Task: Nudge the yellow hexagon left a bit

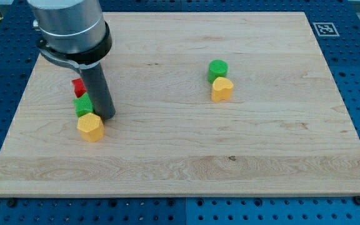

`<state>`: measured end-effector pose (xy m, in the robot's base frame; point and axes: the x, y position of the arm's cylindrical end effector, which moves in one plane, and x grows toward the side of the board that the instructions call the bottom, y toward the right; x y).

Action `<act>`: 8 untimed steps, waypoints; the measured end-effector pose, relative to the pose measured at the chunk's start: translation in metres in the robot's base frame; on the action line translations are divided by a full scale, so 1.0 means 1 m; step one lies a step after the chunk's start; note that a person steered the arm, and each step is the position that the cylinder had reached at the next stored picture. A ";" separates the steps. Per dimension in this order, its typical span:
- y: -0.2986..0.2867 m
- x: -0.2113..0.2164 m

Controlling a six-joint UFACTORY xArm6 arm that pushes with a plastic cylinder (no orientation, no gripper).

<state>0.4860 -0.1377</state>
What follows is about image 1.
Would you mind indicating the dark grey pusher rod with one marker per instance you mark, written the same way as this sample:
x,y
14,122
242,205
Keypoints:
x,y
95,82

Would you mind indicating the yellow hexagon block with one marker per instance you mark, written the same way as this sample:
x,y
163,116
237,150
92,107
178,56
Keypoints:
x,y
90,127

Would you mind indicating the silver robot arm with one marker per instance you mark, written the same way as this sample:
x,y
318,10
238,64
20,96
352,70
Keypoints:
x,y
76,36

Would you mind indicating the red block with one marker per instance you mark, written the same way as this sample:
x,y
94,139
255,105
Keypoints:
x,y
79,87

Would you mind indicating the green square block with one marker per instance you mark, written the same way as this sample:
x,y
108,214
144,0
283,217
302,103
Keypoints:
x,y
83,105

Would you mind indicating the green cylinder block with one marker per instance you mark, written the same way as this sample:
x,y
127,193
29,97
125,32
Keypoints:
x,y
217,68

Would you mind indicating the yellow heart block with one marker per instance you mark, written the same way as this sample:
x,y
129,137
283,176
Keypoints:
x,y
222,89

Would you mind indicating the black bolt front left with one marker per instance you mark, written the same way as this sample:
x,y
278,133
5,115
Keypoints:
x,y
11,202

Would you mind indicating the black bolt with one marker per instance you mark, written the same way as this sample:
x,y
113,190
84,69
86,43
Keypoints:
x,y
11,202
356,200

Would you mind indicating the wooden board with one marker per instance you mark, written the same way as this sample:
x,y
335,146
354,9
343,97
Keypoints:
x,y
285,132

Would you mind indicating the white fiducial marker tag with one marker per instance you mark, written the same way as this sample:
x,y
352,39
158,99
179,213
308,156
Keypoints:
x,y
325,29

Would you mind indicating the black bolt front right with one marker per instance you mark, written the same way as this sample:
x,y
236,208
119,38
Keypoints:
x,y
356,200

